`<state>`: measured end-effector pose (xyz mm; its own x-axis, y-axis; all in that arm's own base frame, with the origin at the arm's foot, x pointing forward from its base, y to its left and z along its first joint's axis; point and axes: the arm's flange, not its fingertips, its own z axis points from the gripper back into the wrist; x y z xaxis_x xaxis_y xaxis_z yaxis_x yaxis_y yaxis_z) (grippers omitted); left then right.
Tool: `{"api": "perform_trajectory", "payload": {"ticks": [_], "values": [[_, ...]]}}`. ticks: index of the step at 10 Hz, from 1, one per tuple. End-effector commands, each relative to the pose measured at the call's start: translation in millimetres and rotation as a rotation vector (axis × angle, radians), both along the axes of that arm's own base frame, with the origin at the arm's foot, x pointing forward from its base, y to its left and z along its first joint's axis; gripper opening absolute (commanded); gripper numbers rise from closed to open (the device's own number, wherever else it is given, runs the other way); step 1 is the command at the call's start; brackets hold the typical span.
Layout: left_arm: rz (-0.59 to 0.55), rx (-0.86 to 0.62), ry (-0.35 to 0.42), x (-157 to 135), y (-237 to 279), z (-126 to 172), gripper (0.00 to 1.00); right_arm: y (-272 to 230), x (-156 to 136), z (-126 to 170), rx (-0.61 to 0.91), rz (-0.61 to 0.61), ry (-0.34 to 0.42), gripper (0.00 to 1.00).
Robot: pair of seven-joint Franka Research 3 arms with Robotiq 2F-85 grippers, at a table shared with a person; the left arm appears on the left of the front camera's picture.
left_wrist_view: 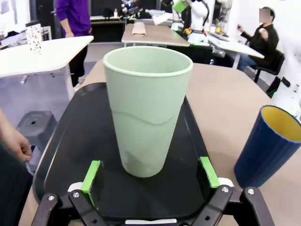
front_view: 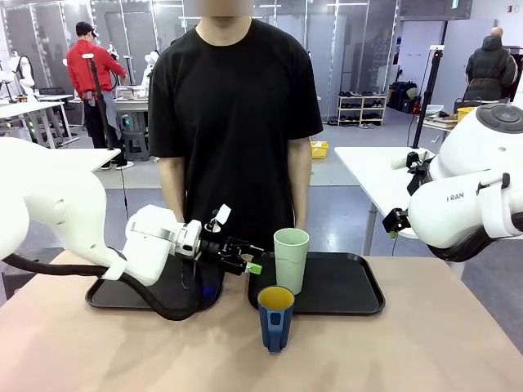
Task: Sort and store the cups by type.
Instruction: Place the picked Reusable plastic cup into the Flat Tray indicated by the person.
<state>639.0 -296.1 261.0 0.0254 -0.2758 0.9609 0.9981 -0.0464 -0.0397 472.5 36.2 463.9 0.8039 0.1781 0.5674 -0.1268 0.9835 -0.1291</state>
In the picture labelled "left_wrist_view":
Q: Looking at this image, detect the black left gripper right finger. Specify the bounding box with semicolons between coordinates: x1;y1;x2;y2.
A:
191;156;276;226

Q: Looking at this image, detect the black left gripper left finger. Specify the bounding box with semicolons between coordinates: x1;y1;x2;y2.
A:
30;161;106;226

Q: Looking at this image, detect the pale green plastic cup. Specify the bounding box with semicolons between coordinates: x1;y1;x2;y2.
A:
103;46;194;178

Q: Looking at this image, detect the person's bare hand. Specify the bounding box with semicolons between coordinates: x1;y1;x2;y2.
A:
0;110;33;163

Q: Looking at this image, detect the person in dark clothing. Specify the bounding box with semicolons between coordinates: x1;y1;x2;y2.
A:
0;140;34;226

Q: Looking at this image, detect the blue ribbed cup yellow inside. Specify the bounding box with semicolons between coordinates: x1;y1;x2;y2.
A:
233;105;301;188

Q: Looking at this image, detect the large black plastic tray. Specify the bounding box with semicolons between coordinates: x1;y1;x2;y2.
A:
32;82;211;223

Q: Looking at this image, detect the grey plastic stool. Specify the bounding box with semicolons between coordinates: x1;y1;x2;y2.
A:
16;110;59;155

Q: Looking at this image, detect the black office chair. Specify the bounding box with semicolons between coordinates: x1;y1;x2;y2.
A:
253;49;285;84

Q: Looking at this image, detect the white office table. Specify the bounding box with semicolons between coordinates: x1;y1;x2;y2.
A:
0;35;95;101

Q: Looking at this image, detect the white desk with clutter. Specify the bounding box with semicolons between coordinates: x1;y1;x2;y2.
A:
206;30;266;69

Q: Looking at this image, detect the seated person in black jacket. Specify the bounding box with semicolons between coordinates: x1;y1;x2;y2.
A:
236;7;280;73

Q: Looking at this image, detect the white black speckled cup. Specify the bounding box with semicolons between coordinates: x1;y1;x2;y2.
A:
25;23;43;55

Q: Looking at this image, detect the black desk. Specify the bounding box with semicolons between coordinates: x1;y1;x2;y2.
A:
90;15;127;43

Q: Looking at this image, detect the person in purple sweater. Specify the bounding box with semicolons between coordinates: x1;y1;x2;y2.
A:
55;0;93;84

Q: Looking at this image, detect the beige office table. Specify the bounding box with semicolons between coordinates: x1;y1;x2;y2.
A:
121;22;191;48

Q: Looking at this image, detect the white humanoid robot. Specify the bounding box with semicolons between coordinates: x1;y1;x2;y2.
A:
189;0;211;45

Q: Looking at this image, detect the brown paper bag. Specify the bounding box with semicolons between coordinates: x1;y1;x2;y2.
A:
131;22;147;38

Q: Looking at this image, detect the green box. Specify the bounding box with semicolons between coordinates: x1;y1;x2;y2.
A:
172;0;190;13

